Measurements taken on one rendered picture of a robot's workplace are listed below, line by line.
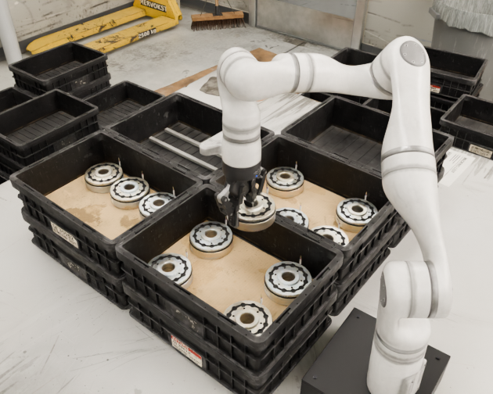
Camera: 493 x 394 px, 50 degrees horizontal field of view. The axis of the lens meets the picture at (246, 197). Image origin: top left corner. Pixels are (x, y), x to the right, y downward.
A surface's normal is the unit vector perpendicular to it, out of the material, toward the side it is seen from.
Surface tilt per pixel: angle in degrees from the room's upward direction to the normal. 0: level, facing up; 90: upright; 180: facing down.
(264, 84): 90
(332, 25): 90
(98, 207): 0
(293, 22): 90
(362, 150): 0
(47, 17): 90
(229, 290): 0
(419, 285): 35
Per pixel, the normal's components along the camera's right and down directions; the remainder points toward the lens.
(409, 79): 0.10, -0.29
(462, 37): -0.64, 0.53
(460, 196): 0.00, -0.78
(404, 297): -0.07, 0.10
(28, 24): 0.79, 0.38
